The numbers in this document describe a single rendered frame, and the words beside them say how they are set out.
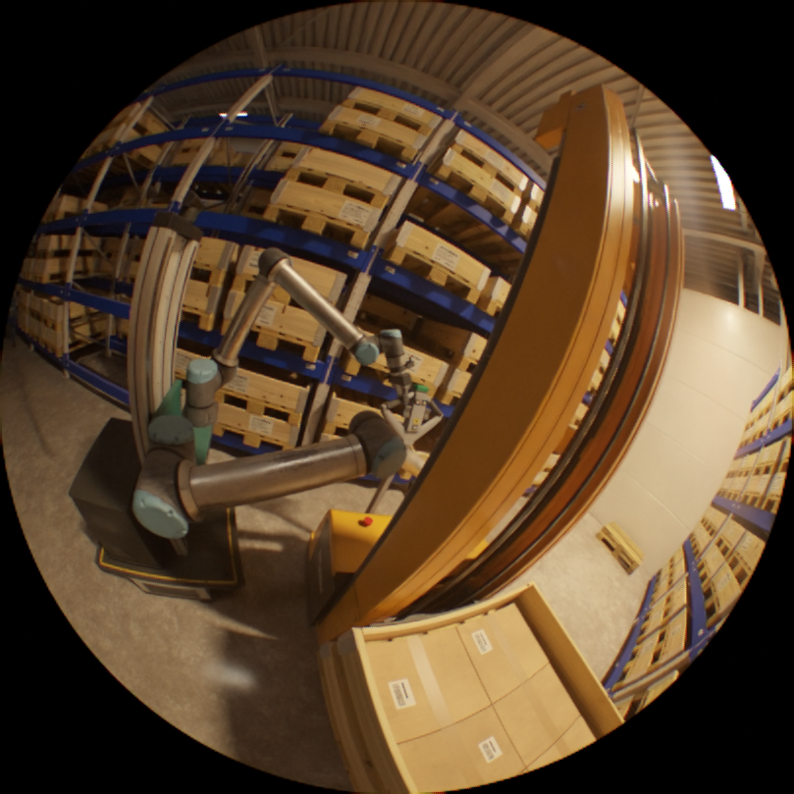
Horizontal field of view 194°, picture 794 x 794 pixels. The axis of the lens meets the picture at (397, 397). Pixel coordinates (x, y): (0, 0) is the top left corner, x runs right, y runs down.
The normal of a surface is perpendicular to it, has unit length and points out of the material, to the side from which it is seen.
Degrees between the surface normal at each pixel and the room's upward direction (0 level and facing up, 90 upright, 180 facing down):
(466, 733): 0
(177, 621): 0
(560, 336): 90
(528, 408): 90
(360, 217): 90
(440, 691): 0
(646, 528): 90
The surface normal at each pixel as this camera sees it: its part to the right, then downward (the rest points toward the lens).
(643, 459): -0.89, -0.27
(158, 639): 0.39, -0.88
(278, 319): 0.25, 0.40
